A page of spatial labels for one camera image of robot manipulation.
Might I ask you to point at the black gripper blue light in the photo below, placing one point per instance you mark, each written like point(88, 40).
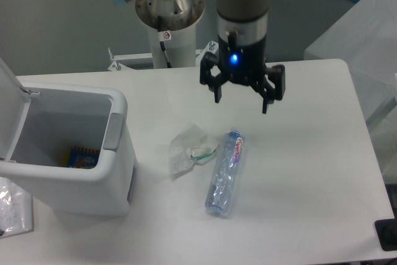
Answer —
point(244, 65)

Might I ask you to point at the clear plastic bag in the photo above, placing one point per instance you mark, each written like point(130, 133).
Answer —
point(192, 147)

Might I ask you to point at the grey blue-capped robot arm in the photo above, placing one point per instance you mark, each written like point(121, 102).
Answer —
point(242, 31)

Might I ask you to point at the white open trash can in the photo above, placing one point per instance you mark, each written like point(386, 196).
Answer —
point(41, 121)

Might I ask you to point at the clear crushed plastic bottle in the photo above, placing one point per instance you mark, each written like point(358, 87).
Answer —
point(221, 186)

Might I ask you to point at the white side cabinet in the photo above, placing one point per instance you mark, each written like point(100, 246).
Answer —
point(365, 38)

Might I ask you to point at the blue orange snack packet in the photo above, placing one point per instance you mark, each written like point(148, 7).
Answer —
point(80, 158)

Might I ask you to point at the black device at table edge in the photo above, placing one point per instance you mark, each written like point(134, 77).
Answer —
point(386, 232)

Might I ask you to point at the paper sheet in plastic sleeve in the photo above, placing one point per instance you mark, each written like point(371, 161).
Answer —
point(16, 209)

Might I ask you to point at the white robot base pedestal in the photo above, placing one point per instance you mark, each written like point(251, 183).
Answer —
point(171, 26)

